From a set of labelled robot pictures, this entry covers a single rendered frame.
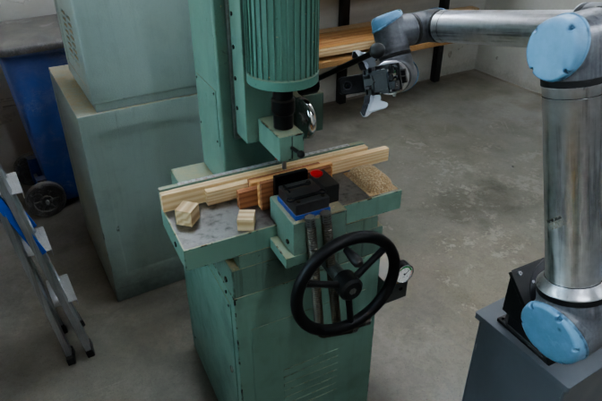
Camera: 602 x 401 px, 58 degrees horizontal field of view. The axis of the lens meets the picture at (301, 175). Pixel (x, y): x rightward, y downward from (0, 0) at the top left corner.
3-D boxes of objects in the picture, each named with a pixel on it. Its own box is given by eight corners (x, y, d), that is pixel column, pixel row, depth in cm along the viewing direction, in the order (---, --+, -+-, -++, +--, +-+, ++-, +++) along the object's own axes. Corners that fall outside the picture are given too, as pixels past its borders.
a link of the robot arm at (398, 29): (394, 13, 158) (404, 55, 159) (362, 20, 153) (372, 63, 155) (415, 4, 149) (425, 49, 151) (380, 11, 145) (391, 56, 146)
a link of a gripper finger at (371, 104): (382, 113, 125) (388, 87, 131) (358, 115, 128) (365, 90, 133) (386, 123, 127) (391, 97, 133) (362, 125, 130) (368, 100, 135)
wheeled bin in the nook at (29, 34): (28, 228, 285) (-27, 46, 237) (12, 184, 325) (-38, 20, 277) (147, 193, 316) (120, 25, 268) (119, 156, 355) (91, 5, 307)
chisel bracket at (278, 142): (279, 167, 138) (279, 138, 134) (258, 146, 149) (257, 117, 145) (305, 162, 141) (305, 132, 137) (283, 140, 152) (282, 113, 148)
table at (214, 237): (197, 298, 118) (194, 276, 115) (162, 226, 141) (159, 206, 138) (423, 226, 141) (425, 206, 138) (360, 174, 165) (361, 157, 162)
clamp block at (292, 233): (292, 257, 125) (291, 225, 121) (268, 226, 136) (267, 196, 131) (347, 240, 131) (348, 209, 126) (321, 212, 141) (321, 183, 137)
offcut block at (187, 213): (192, 226, 130) (190, 212, 128) (176, 224, 131) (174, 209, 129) (200, 217, 134) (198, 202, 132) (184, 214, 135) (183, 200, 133)
